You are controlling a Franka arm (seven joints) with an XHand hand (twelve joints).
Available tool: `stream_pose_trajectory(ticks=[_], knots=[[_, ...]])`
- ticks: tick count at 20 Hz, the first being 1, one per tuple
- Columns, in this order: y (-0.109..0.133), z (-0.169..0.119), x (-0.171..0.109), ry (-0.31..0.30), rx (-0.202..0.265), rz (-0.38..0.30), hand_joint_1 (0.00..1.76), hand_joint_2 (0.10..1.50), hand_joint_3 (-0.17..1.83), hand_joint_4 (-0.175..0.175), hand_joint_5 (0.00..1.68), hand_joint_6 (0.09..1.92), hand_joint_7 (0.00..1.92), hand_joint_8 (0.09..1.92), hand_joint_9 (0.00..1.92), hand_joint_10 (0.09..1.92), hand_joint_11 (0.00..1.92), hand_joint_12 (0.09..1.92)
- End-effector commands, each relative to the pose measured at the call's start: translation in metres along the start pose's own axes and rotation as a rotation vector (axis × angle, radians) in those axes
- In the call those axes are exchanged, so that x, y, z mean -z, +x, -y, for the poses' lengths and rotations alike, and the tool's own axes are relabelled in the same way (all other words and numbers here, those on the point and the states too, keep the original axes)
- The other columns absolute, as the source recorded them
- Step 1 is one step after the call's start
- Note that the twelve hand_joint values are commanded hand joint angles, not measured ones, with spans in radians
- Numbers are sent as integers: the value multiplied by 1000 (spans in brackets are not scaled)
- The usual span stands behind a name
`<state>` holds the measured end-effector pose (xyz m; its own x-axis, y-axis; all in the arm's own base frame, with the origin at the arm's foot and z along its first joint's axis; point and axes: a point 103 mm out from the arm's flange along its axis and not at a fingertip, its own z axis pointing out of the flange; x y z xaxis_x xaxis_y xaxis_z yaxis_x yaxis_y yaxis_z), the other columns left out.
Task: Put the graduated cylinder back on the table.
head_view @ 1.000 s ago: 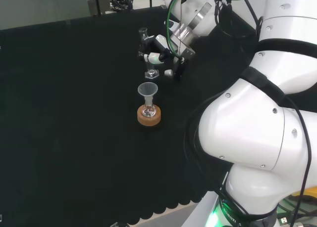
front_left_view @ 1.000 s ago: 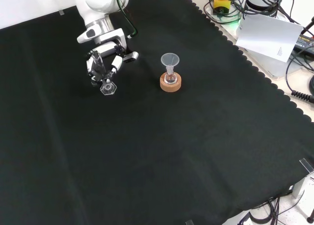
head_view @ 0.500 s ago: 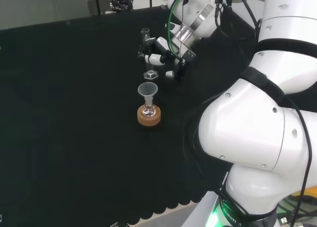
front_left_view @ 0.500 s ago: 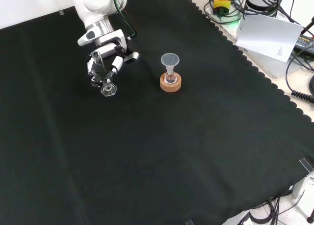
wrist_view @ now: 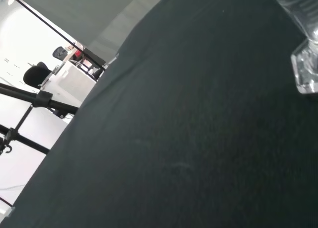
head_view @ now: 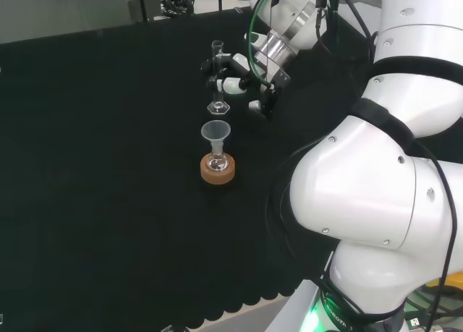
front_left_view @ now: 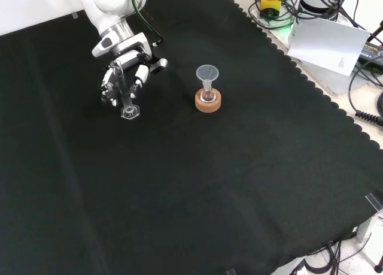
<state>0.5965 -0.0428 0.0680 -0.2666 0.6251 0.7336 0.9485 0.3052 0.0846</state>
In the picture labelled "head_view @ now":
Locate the clear round-bottom flask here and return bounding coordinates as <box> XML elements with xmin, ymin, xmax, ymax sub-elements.
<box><xmin>206</xmin><ymin>146</ymin><xmax>229</xmax><ymax>174</ymax></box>

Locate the black bench cloth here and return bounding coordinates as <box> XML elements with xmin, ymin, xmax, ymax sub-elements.
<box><xmin>0</xmin><ymin>6</ymin><xmax>379</xmax><ymax>332</ymax></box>

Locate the clear glass graduated cylinder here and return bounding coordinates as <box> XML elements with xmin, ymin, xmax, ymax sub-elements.
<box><xmin>206</xmin><ymin>40</ymin><xmax>232</xmax><ymax>116</ymax></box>

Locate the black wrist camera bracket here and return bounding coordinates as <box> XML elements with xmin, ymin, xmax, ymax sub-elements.
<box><xmin>260</xmin><ymin>68</ymin><xmax>292</xmax><ymax>121</ymax></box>

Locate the green cable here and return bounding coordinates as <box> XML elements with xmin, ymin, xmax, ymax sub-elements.
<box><xmin>249</xmin><ymin>0</ymin><xmax>276</xmax><ymax>90</ymax></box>

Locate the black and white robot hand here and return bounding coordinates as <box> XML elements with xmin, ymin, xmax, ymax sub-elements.
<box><xmin>200</xmin><ymin>51</ymin><xmax>279</xmax><ymax>122</ymax></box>

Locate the bundle of black cables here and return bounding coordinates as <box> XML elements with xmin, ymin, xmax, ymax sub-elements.
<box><xmin>161</xmin><ymin>0</ymin><xmax>198</xmax><ymax>16</ymax></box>

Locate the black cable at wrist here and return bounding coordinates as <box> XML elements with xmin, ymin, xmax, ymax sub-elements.
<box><xmin>327</xmin><ymin>0</ymin><xmax>379</xmax><ymax>64</ymax></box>

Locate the clear plastic funnel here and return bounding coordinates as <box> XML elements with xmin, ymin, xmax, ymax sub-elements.
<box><xmin>200</xmin><ymin>119</ymin><xmax>232</xmax><ymax>154</ymax></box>

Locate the round cork ring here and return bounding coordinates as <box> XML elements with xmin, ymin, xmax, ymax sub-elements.
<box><xmin>200</xmin><ymin>152</ymin><xmax>237</xmax><ymax>186</ymax></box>

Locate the long black arm cable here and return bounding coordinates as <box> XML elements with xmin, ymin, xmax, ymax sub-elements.
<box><xmin>404</xmin><ymin>132</ymin><xmax>459</xmax><ymax>332</ymax></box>

